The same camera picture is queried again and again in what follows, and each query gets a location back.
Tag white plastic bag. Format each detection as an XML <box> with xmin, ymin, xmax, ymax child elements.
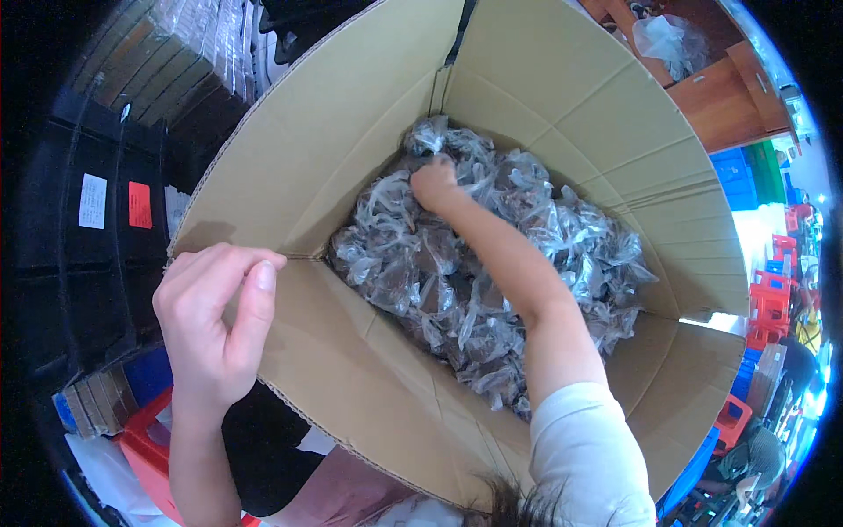
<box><xmin>63</xmin><ymin>431</ymin><xmax>179</xmax><ymax>527</ymax></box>

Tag large brown cardboard box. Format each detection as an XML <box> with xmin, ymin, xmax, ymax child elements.
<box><xmin>165</xmin><ymin>0</ymin><xmax>752</xmax><ymax>516</ymax></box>

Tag stack of red plastic stools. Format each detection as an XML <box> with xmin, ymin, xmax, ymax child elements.
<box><xmin>744</xmin><ymin>203</ymin><xmax>818</xmax><ymax>351</ymax></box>

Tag person's right hand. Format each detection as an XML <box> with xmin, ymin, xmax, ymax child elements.
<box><xmin>410</xmin><ymin>154</ymin><xmax>463</xmax><ymax>216</ymax></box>

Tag stack of wrapped brown boxes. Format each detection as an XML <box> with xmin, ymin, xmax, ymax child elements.
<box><xmin>71</xmin><ymin>0</ymin><xmax>259</xmax><ymax>131</ymax></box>

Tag red plastic stool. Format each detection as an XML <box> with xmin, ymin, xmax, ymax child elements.
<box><xmin>117</xmin><ymin>385</ymin><xmax>261</xmax><ymax>527</ymax></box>
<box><xmin>713</xmin><ymin>393</ymin><xmax>754</xmax><ymax>457</ymax></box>

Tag person's body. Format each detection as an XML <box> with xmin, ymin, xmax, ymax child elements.
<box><xmin>461</xmin><ymin>310</ymin><xmax>659</xmax><ymax>527</ymax></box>

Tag pile of clear bagged items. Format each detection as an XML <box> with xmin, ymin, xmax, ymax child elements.
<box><xmin>327</xmin><ymin>115</ymin><xmax>659</xmax><ymax>422</ymax></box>

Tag blue plastic crate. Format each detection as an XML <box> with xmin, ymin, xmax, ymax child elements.
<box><xmin>709</xmin><ymin>146</ymin><xmax>760</xmax><ymax>213</ymax></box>
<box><xmin>122</xmin><ymin>346</ymin><xmax>175</xmax><ymax>409</ymax></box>

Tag clear plastic bagged item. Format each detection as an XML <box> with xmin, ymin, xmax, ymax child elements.
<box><xmin>403</xmin><ymin>115</ymin><xmax>457</xmax><ymax>160</ymax></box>

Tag person's left hand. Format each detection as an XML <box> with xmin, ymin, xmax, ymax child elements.
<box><xmin>152</xmin><ymin>243</ymin><xmax>288</xmax><ymax>413</ymax></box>

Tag crumpled clear plastic bag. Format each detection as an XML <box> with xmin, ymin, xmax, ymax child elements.
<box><xmin>631</xmin><ymin>12</ymin><xmax>711</xmax><ymax>83</ymax></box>

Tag black plastic crates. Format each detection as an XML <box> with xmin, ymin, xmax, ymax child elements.
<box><xmin>13</xmin><ymin>86</ymin><xmax>173</xmax><ymax>396</ymax></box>

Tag green plastic crate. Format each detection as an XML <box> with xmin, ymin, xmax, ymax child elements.
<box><xmin>744</xmin><ymin>140</ymin><xmax>789</xmax><ymax>206</ymax></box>

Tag row of small cardboard boxes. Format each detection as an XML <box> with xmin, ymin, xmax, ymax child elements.
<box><xmin>51</xmin><ymin>365</ymin><xmax>141</xmax><ymax>441</ymax></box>

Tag person's legs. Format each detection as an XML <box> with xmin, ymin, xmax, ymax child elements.
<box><xmin>220</xmin><ymin>381</ymin><xmax>462</xmax><ymax>527</ymax></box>

